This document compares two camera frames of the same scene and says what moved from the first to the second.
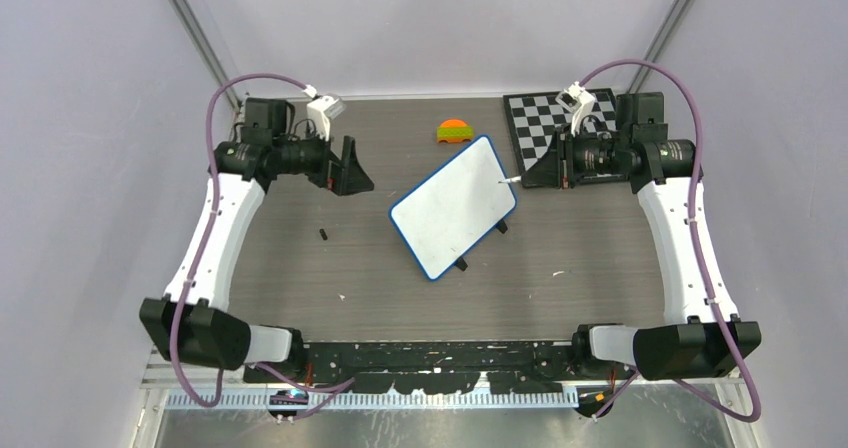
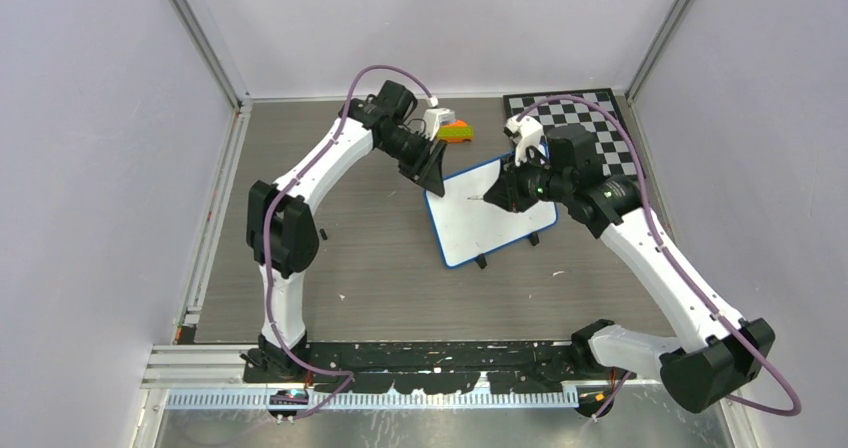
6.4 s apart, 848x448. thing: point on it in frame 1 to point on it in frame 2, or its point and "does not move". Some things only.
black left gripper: (346, 176) to (432, 175)
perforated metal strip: (379, 400) does not move
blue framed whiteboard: (453, 206) to (470, 230)
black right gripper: (548, 169) to (506, 191)
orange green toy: (454, 130) does not move
